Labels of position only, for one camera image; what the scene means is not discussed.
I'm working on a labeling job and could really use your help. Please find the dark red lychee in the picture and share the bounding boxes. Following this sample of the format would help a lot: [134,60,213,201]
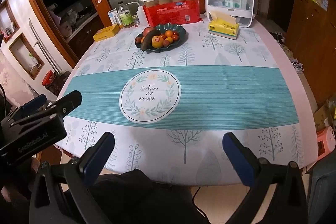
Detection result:
[135,37,142,44]

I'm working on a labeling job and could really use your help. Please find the yellow orange with sticker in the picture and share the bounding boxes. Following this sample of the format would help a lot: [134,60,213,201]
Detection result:
[151,35,164,49]

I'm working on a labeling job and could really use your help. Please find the small orange tangerine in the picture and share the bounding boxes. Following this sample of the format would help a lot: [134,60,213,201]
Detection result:
[166,37,173,43]

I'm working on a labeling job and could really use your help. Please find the pink appliance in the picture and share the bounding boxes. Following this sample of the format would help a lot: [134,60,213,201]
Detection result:
[317,126,335,160]

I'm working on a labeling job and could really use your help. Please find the yellow flat box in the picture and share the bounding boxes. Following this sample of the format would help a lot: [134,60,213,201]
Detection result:
[93,24,120,42]

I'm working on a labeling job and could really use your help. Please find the white blue medicine box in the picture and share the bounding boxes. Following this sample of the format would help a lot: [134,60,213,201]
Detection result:
[108,9,118,25]

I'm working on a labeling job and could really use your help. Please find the tree pattern tablecloth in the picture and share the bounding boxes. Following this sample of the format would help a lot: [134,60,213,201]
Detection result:
[58,20,317,185]

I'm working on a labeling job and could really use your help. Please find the glass bottle green label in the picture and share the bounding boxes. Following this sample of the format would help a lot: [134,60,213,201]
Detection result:
[118,1,134,28]

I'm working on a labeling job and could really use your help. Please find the red apple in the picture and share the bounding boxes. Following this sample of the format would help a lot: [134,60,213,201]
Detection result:
[142,27,155,37]

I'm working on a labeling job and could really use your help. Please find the small glass jar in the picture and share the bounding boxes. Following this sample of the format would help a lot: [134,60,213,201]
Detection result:
[132,15,140,27]

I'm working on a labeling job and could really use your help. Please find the white squeeze bottle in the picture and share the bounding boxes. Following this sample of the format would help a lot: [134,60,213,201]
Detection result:
[126,2,148,26]

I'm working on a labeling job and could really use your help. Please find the dark green scalloped plate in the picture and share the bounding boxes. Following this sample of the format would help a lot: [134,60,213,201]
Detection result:
[134,23,187,52]

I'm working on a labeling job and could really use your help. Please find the orange tangerine with stem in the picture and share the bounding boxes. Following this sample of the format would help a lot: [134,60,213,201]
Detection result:
[165,30,173,37]

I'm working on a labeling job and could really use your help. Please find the small red tomato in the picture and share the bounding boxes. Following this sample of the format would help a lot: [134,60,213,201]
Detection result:
[172,35,179,41]

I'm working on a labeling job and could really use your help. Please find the red paper cup package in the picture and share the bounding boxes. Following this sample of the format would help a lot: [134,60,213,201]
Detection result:
[138,0,201,27]

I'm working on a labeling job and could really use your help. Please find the yellow tissue pack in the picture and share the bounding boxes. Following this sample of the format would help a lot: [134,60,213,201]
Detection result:
[208,11,239,40]

